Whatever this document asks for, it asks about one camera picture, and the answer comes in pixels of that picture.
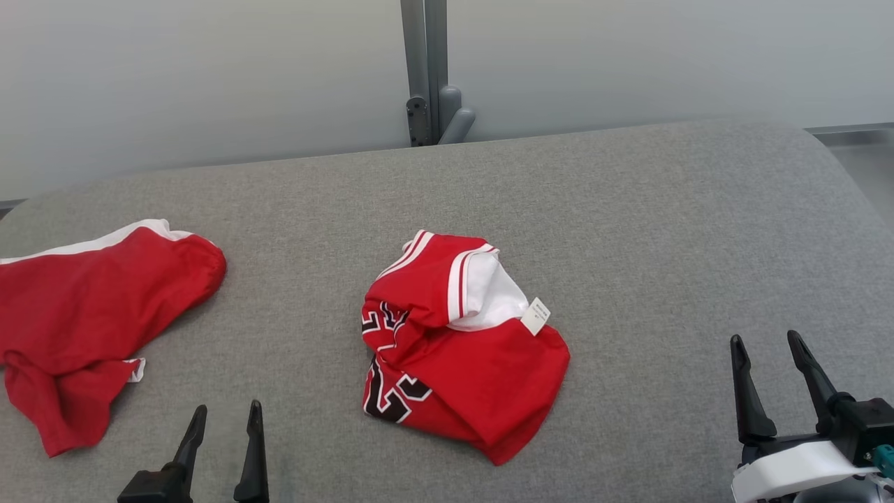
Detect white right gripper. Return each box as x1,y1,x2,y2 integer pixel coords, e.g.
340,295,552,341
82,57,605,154
730,329,881,503

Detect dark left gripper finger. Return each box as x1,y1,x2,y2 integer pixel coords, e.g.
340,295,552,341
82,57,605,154
172,404,209,484
233,399,270,503

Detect red shorts with white stripe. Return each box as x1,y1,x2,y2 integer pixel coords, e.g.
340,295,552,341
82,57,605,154
0,219,228,458

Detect red jersey with black numbers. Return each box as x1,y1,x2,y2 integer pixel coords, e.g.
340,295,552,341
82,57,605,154
360,229,571,467

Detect grey fabric sofa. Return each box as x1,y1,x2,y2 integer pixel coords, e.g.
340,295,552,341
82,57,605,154
0,119,894,503

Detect right cable with teal plug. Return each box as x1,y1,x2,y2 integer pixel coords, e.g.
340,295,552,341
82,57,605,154
869,444,894,481

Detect black perforated bracket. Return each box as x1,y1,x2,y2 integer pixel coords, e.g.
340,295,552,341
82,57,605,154
406,96,431,147

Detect grey metal post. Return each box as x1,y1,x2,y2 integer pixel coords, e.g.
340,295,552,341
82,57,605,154
400,0,448,147

